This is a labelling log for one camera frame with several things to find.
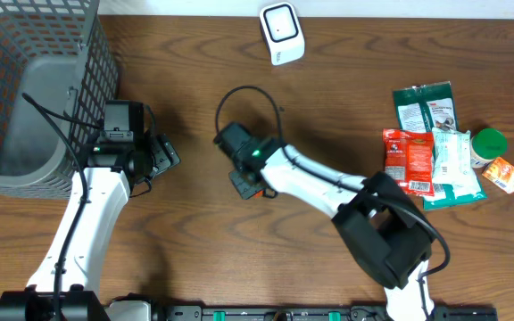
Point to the green lid jar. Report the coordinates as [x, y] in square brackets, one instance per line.
[486, 146]

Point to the grey mesh basket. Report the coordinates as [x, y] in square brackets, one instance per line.
[56, 74]

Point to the red packet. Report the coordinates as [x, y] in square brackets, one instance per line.
[258, 194]

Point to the black mounting rail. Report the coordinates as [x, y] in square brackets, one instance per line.
[306, 313]

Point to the red snack bag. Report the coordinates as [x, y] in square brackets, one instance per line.
[409, 160]

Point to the orange Kleenex tissue pack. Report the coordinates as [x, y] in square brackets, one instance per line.
[501, 173]

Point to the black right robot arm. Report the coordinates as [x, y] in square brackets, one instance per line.
[386, 234]

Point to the white small packet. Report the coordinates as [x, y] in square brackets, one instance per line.
[452, 164]

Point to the green white 3M package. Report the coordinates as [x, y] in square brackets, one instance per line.
[420, 109]

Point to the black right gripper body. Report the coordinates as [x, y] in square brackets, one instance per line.
[242, 185]

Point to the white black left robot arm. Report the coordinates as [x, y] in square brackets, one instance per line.
[122, 153]

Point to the white barcode scanner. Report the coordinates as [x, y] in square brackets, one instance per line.
[282, 33]

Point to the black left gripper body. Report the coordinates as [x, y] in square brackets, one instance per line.
[147, 140]

